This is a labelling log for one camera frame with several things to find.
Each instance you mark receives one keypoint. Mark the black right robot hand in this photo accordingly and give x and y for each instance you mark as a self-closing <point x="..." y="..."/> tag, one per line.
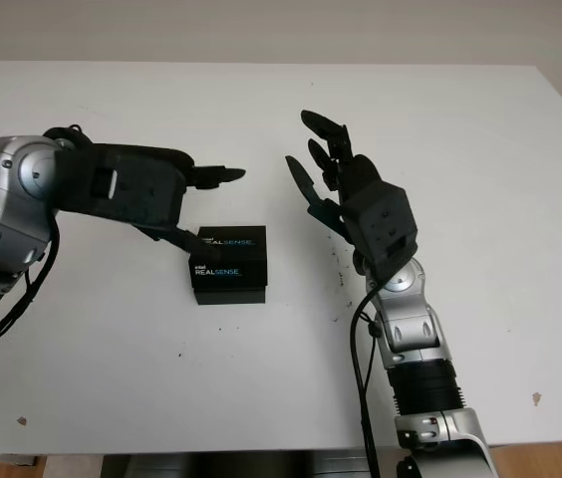
<point x="361" y="174"/>

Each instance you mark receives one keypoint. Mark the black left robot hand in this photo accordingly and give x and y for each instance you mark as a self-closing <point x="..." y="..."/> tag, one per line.
<point x="136" y="152"/>

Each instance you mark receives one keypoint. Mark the black RealSense box lid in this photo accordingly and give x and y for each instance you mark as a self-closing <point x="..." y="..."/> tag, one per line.
<point x="251" y="271"/>

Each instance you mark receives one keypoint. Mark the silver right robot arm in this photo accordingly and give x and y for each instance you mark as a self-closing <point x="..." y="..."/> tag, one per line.
<point x="410" y="328"/>

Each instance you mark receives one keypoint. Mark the dark grey robot torso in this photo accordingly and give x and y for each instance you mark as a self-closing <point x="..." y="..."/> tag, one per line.
<point x="241" y="460"/>

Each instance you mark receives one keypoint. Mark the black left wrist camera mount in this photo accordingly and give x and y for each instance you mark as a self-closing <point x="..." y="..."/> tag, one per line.
<point x="146" y="199"/>

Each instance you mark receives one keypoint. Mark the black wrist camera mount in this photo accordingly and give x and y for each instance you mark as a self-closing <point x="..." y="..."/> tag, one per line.
<point x="146" y="199"/>
<point x="385" y="224"/>

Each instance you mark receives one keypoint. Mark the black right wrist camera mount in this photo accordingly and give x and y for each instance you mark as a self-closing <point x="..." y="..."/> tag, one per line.
<point x="385" y="224"/>

